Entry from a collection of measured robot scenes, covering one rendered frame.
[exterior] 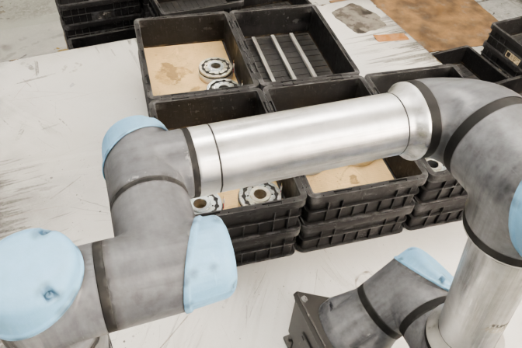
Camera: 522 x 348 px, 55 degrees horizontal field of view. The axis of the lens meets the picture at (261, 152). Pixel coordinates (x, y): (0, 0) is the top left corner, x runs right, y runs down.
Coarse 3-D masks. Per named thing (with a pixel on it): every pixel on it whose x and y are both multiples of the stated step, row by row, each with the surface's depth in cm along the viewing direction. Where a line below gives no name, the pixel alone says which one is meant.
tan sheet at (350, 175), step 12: (336, 168) 129; (348, 168) 129; (360, 168) 129; (372, 168) 130; (384, 168) 130; (312, 180) 125; (324, 180) 126; (336, 180) 126; (348, 180) 126; (360, 180) 126; (372, 180) 127; (384, 180) 127
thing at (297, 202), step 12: (180, 96) 129; (192, 96) 130; (204, 96) 130; (216, 96) 131; (264, 96) 132; (264, 108) 128; (300, 180) 112; (300, 192) 109; (252, 204) 106; (264, 204) 107; (276, 204) 106; (288, 204) 107; (300, 204) 108; (204, 216) 103; (228, 216) 104; (240, 216) 106; (252, 216) 107
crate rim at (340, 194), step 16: (320, 80) 138; (336, 80) 139; (352, 80) 140; (272, 112) 127; (416, 160) 119; (304, 176) 113; (416, 176) 115; (336, 192) 110; (352, 192) 110; (368, 192) 112; (384, 192) 114
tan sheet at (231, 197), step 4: (276, 184) 124; (224, 192) 121; (228, 192) 121; (232, 192) 121; (236, 192) 121; (220, 196) 120; (224, 196) 120; (228, 196) 120; (232, 196) 120; (236, 196) 120; (224, 200) 119; (228, 200) 119; (232, 200) 119; (236, 200) 119; (224, 204) 118; (228, 204) 118; (232, 204) 118; (236, 204) 118; (224, 208) 117; (228, 208) 117
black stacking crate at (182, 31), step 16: (208, 16) 159; (224, 16) 159; (144, 32) 157; (160, 32) 158; (176, 32) 160; (192, 32) 161; (208, 32) 163; (224, 32) 163; (224, 48) 164; (240, 64) 148; (240, 80) 151
